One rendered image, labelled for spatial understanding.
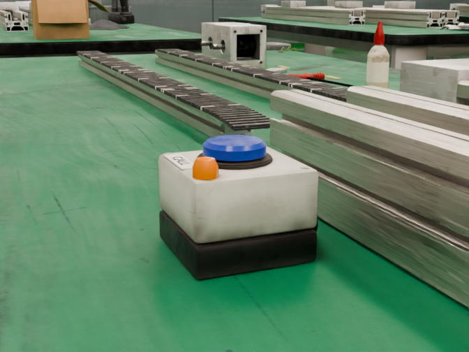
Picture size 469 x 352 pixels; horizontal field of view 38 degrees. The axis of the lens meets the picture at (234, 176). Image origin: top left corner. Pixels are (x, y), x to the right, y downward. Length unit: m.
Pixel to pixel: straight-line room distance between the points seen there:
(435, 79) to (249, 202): 0.34
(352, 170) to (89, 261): 0.18
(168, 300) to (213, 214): 0.05
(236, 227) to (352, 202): 0.10
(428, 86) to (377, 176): 0.28
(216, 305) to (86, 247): 0.12
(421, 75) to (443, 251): 0.34
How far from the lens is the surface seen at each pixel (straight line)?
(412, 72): 0.72
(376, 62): 1.20
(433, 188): 0.39
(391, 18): 3.96
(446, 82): 0.68
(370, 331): 0.35
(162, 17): 11.87
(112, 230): 0.49
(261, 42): 1.58
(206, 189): 0.38
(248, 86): 1.17
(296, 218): 0.41
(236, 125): 0.71
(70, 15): 2.70
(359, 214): 0.46
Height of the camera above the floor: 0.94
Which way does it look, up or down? 15 degrees down
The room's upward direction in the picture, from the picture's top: straight up
